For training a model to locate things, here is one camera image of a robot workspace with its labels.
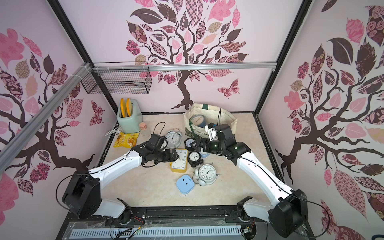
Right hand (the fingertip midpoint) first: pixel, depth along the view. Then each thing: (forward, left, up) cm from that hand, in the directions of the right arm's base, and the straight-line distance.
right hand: (197, 144), depth 75 cm
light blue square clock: (+5, -4, -20) cm, 21 cm away
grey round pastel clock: (+25, -1, -9) cm, 27 cm away
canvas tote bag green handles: (+28, -11, -7) cm, 31 cm away
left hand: (-1, +15, -15) cm, 21 cm away
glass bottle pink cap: (+23, +38, -18) cm, 48 cm away
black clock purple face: (+14, +5, -20) cm, 25 cm away
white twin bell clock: (+17, +16, -19) cm, 30 cm away
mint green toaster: (+25, +44, -12) cm, 52 cm away
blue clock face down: (-13, +7, -20) cm, 25 cm away
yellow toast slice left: (+30, +48, -1) cm, 57 cm away
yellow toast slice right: (+32, +45, -2) cm, 55 cm away
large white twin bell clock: (-9, -4, -19) cm, 21 cm away
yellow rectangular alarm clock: (-1, +10, -21) cm, 23 cm away
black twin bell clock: (+2, +2, -20) cm, 20 cm away
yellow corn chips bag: (+17, +49, -19) cm, 55 cm away
